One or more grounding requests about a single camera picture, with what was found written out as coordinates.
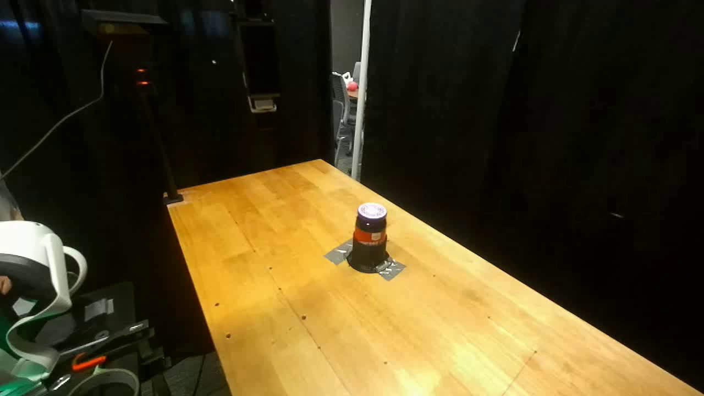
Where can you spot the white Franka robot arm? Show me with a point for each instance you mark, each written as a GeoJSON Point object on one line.
{"type": "Point", "coordinates": [30, 253]}

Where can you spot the dark upside-down cup purple base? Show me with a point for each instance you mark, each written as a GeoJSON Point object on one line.
{"type": "Point", "coordinates": [371, 256]}

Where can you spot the gray tape piece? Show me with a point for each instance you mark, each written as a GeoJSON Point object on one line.
{"type": "Point", "coordinates": [391, 270]}
{"type": "Point", "coordinates": [340, 253]}

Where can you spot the white vertical pole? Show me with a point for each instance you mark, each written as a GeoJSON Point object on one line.
{"type": "Point", "coordinates": [362, 89]}

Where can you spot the dark shelf cabinet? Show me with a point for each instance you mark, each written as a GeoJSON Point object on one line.
{"type": "Point", "coordinates": [258, 66]}

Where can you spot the black curtain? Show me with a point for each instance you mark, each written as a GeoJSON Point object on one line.
{"type": "Point", "coordinates": [572, 132]}

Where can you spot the black equipment box gray tape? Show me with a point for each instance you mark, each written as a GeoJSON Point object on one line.
{"type": "Point", "coordinates": [110, 322]}

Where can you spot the black camera tripod stand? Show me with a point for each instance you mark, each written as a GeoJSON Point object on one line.
{"type": "Point", "coordinates": [150, 123]}

